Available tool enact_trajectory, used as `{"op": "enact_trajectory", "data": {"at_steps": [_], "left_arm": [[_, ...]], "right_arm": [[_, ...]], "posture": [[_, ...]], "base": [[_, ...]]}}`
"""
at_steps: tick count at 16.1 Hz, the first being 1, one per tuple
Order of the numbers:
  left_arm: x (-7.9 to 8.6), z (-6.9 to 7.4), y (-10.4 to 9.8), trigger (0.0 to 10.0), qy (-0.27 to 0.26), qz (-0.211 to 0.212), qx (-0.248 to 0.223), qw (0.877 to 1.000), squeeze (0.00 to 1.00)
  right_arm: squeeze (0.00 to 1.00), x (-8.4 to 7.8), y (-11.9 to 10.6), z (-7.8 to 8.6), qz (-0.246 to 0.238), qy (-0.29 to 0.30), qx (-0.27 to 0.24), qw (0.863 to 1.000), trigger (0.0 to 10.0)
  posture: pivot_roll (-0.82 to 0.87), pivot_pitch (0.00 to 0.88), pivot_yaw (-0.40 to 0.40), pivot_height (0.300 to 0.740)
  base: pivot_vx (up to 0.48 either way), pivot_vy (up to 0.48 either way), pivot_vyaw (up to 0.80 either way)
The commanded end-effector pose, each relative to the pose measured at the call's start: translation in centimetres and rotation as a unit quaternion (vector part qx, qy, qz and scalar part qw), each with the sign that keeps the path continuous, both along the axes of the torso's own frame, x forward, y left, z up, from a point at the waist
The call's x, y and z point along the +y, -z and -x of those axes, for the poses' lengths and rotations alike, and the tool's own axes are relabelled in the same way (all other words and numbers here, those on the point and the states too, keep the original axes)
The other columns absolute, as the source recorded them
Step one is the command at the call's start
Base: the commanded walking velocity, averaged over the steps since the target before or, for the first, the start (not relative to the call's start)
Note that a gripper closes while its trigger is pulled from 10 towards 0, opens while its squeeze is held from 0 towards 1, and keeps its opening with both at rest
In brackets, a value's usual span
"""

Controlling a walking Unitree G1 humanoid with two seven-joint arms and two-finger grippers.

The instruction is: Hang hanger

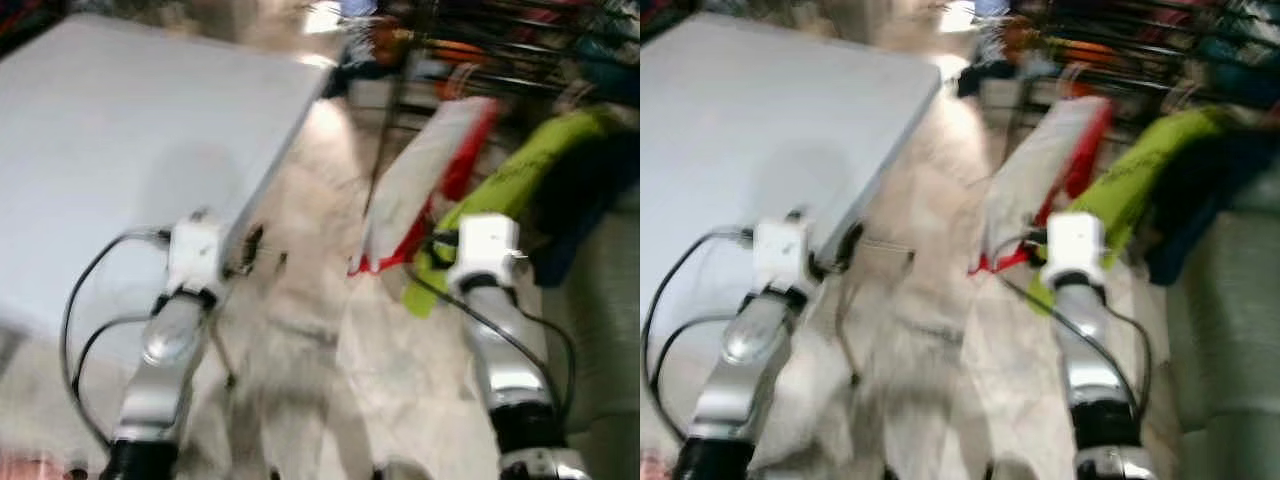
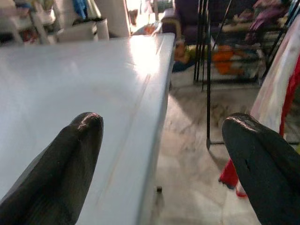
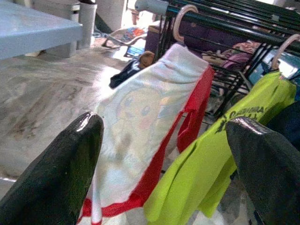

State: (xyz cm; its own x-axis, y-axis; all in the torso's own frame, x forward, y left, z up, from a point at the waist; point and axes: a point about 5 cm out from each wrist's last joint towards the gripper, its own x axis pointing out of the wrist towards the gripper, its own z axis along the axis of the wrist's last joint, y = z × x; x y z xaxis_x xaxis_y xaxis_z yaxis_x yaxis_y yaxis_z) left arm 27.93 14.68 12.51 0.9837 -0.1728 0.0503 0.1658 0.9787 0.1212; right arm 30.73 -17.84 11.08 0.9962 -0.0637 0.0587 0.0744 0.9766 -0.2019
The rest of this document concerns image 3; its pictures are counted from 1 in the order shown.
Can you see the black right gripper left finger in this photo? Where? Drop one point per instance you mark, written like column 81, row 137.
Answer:
column 51, row 178

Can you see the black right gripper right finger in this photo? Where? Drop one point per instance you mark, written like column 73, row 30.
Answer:
column 269, row 178

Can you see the white red cartoon print shirt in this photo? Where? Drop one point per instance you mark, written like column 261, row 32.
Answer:
column 145, row 112

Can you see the navy blue shirt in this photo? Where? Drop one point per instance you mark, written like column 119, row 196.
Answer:
column 288, row 122

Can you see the lime green printed shirt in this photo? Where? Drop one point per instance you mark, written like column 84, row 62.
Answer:
column 199, row 164

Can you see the blue storage bag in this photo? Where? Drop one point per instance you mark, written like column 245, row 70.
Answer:
column 256, row 72

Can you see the magenta cloth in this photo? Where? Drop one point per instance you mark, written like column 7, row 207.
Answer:
column 236, row 58

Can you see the small child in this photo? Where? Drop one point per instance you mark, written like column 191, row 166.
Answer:
column 126, row 72

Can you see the light blue folding table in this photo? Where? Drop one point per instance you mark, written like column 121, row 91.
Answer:
column 35, row 28

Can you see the black metal drying rack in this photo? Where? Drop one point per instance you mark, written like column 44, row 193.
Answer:
column 234, row 25

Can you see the narrow grey plastic bin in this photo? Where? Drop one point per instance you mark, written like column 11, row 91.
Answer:
column 87, row 23

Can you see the colourful baby bouncer seat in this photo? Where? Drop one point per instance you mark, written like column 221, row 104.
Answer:
column 131, row 32

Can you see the wide grey plastic bin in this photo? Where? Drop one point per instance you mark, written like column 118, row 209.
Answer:
column 58, row 8

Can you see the purple sofa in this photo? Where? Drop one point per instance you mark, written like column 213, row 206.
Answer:
column 154, row 39

